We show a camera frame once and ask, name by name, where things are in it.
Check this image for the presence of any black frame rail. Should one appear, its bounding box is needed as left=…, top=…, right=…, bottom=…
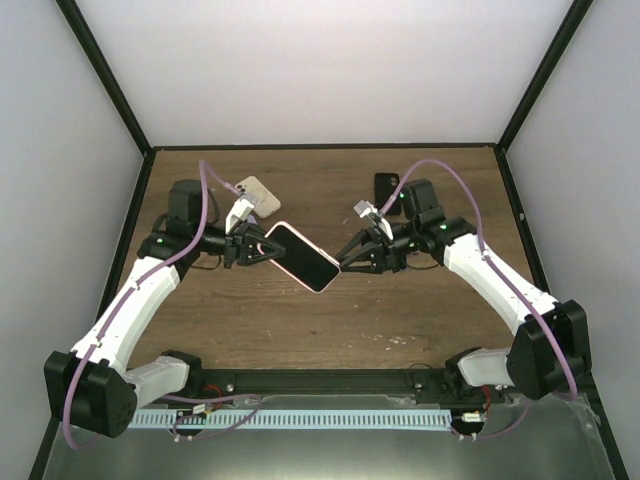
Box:
left=64, top=367, right=594, bottom=401

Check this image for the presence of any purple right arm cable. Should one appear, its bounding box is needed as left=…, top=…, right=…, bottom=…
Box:
left=379, top=158, right=579, bottom=441

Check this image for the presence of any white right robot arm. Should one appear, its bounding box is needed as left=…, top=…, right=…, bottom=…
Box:
left=337, top=180, right=592, bottom=403

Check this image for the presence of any light blue slotted strip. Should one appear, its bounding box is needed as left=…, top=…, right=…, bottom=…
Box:
left=129, top=409, right=452, bottom=431

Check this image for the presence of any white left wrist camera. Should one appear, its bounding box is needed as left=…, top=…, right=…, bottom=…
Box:
left=225, top=194, right=258, bottom=235

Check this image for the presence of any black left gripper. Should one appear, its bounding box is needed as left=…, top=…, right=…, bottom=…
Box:
left=195, top=221, right=287, bottom=271

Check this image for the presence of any pink phone case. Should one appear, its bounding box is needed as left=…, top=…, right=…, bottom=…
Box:
left=267, top=221, right=341, bottom=294

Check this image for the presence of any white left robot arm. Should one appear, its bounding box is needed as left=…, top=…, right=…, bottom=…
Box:
left=44, top=180, right=284, bottom=449

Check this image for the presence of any black phone case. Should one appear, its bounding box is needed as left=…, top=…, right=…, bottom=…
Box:
left=373, top=172, right=402, bottom=216

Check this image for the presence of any cream phone case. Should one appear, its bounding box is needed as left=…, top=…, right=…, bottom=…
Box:
left=236, top=176, right=281, bottom=219

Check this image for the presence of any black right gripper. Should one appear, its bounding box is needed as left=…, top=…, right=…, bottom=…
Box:
left=336, top=220, right=419, bottom=275

